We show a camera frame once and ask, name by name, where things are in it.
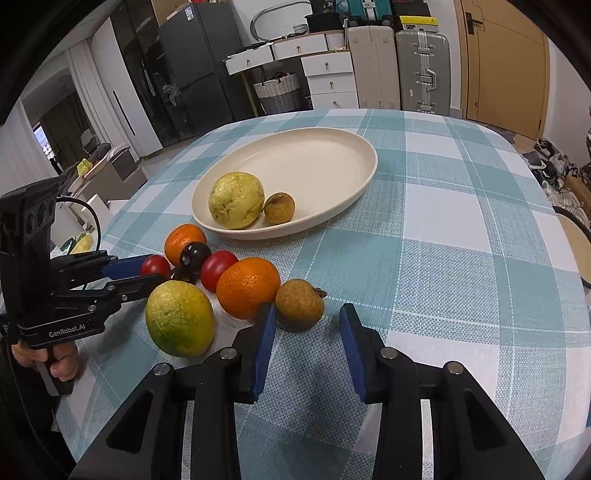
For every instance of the white ribbed container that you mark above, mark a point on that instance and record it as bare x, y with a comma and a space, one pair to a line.
336, 41

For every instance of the red cherry tomato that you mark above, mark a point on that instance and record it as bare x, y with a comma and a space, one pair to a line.
218, 270
156, 266

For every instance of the green yellow guava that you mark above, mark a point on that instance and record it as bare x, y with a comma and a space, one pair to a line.
180, 318

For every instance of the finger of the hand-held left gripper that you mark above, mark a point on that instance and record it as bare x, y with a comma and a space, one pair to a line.
131, 266
138, 287

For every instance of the dark glass cabinet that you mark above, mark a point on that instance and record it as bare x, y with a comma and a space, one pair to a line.
134, 69

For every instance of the white drawer desk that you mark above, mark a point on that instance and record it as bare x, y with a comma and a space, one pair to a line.
330, 78

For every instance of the pale yellow guava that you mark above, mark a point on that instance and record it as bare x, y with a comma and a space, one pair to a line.
235, 201

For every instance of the stack of black shoe boxes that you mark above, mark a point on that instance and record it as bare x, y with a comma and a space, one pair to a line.
413, 8

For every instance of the dark grey fridge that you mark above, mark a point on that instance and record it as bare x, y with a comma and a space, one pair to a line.
198, 69

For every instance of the yellow and black box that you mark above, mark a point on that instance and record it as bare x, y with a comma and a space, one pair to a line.
418, 23

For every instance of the silver suitcase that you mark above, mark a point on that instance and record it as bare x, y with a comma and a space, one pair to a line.
422, 69

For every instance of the brown longan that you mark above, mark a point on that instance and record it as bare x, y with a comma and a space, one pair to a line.
300, 304
279, 208

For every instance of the small orange mandarin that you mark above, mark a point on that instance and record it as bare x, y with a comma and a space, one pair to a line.
181, 240

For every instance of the woven laundry basket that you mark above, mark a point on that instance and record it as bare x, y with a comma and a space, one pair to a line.
278, 94

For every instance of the person's left hand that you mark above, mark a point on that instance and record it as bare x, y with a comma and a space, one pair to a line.
64, 362

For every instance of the beige suitcase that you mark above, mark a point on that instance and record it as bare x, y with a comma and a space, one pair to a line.
373, 69

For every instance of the wooden door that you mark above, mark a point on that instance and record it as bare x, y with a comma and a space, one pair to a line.
505, 69

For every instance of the teal suitcase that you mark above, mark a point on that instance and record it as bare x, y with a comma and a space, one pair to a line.
374, 10

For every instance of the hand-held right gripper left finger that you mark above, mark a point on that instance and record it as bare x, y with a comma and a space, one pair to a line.
263, 350

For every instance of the pile of shoes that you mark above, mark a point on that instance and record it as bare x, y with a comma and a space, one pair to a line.
558, 170

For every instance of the beige low cabinet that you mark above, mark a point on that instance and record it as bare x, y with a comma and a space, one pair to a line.
117, 173

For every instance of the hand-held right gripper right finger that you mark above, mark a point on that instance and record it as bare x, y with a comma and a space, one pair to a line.
353, 350

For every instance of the round black-rimmed stool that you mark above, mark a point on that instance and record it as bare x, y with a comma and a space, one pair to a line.
575, 240

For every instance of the large smooth orange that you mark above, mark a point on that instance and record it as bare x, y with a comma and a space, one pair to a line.
248, 287

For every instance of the cream oval plate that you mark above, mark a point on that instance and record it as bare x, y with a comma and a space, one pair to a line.
314, 170

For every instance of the dark purple plum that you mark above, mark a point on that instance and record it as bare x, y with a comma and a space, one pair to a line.
196, 254

